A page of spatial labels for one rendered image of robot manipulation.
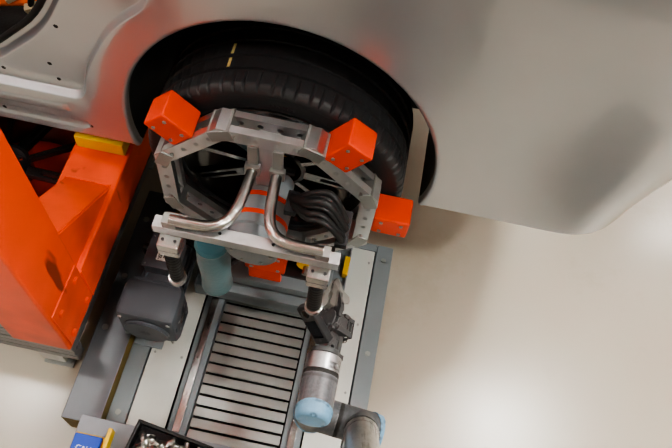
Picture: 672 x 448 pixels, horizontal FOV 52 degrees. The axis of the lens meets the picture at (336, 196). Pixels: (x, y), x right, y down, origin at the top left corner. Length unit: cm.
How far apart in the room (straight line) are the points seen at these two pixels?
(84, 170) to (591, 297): 186
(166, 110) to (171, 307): 74
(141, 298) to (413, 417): 99
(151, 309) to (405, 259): 101
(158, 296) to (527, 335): 132
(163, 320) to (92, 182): 44
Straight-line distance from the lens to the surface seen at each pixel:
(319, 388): 174
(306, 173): 177
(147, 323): 212
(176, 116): 157
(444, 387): 251
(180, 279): 173
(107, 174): 202
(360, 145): 147
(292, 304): 235
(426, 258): 267
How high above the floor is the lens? 235
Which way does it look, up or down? 59 degrees down
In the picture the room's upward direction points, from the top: 10 degrees clockwise
